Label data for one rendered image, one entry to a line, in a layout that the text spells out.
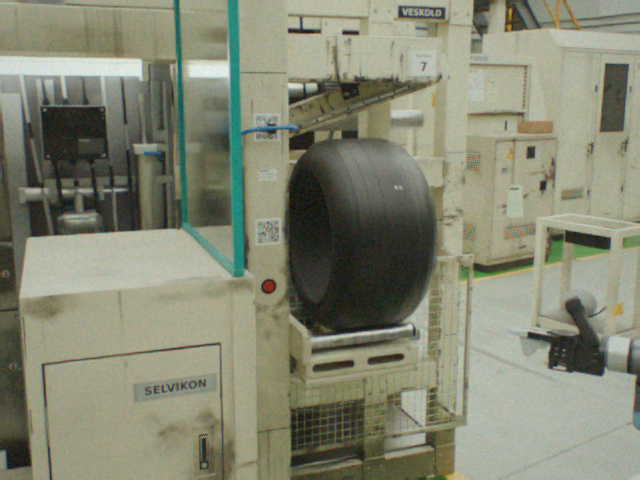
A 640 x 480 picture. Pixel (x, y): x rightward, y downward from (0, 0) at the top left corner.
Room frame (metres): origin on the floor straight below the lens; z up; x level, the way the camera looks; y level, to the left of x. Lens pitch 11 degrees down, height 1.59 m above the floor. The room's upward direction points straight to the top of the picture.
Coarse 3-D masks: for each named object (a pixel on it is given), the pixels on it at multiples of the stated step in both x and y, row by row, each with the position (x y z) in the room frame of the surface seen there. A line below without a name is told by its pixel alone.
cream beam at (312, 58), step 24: (288, 48) 2.29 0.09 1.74; (312, 48) 2.32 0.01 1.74; (336, 48) 2.35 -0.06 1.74; (360, 48) 2.38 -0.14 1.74; (384, 48) 2.40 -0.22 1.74; (408, 48) 2.43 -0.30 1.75; (432, 48) 2.46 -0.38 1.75; (288, 72) 2.29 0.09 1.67; (312, 72) 2.32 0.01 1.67; (336, 72) 2.35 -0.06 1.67; (360, 72) 2.38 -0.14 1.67; (384, 72) 2.40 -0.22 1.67; (408, 72) 2.43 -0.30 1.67
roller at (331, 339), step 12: (396, 324) 2.08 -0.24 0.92; (408, 324) 2.08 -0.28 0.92; (312, 336) 1.97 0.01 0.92; (324, 336) 1.98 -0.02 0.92; (336, 336) 1.99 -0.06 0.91; (348, 336) 2.00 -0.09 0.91; (360, 336) 2.01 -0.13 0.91; (372, 336) 2.02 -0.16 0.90; (384, 336) 2.04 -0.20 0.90; (396, 336) 2.05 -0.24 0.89; (408, 336) 2.07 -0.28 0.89; (312, 348) 1.97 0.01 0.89; (324, 348) 1.98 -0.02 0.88
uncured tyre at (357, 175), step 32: (320, 160) 2.05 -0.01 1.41; (352, 160) 2.00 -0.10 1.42; (384, 160) 2.03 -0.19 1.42; (320, 192) 2.41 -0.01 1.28; (352, 192) 1.93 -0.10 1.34; (384, 192) 1.95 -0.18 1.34; (416, 192) 1.98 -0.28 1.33; (320, 224) 2.43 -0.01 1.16; (352, 224) 1.89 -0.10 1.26; (384, 224) 1.91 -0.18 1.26; (416, 224) 1.94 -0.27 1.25; (320, 256) 2.40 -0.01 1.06; (352, 256) 1.89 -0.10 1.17; (384, 256) 1.90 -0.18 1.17; (416, 256) 1.93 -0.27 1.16; (320, 288) 2.32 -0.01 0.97; (352, 288) 1.90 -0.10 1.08; (384, 288) 1.92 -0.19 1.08; (416, 288) 1.96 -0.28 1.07; (320, 320) 2.06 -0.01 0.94; (352, 320) 1.97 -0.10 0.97; (384, 320) 2.02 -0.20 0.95
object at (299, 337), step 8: (296, 320) 2.03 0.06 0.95; (296, 328) 1.96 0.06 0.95; (304, 328) 1.96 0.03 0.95; (296, 336) 1.96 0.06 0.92; (304, 336) 1.91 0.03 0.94; (296, 344) 1.96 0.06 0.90; (304, 344) 1.91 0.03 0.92; (296, 352) 1.96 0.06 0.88; (304, 352) 1.91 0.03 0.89; (304, 360) 1.91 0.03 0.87
